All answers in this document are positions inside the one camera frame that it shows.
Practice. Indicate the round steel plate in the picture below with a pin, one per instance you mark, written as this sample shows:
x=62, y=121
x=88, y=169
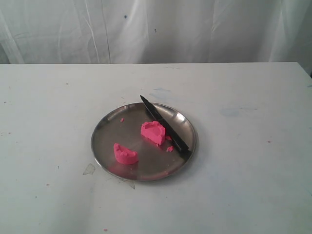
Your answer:
x=123, y=126

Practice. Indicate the black knife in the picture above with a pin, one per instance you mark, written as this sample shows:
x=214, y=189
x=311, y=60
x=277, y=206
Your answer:
x=178, y=142

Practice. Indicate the pink crumb near knife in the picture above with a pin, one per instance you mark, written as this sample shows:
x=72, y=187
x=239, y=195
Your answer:
x=170, y=149

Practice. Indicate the pink clay half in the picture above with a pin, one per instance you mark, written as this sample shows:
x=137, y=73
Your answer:
x=153, y=131

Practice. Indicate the pink clay piece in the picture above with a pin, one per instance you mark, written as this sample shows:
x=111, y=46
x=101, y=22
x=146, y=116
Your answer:
x=124, y=155

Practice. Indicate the white backdrop curtain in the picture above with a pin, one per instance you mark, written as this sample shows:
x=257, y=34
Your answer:
x=156, y=31

